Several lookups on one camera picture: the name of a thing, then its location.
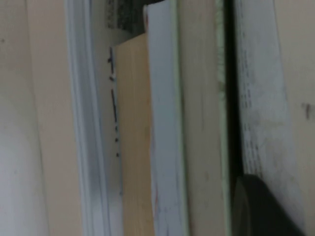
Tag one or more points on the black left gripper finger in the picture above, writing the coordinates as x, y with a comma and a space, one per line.
261, 211

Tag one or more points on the white self-driving book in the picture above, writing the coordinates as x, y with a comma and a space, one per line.
265, 98

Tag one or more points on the yellow-green book teal spine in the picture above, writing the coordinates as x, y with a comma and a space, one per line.
199, 98

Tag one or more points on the white book orange stripe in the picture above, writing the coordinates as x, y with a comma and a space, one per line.
162, 110

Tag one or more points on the white book purple rectangle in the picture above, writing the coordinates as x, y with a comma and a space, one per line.
83, 123

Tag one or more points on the black mesh book stand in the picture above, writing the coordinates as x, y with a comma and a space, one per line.
123, 19

